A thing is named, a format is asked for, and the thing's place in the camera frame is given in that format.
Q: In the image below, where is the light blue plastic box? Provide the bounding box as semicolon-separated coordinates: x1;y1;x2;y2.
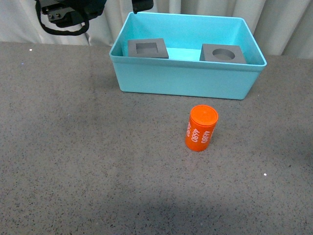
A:
110;13;267;100

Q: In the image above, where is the white curtain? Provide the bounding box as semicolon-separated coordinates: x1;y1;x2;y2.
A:
0;0;313;59

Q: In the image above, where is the gray block with round hole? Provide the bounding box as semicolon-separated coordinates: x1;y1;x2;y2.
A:
200;44;246;64

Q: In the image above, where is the orange cylinder part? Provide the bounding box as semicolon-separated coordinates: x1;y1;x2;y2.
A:
185;104;219;152

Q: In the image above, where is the black cable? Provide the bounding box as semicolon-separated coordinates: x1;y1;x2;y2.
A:
35;0;90;36

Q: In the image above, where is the gray block with square hole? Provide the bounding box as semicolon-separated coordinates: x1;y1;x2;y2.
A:
128;38;169;59

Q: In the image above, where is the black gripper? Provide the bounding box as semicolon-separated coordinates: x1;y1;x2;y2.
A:
36;0;154;28

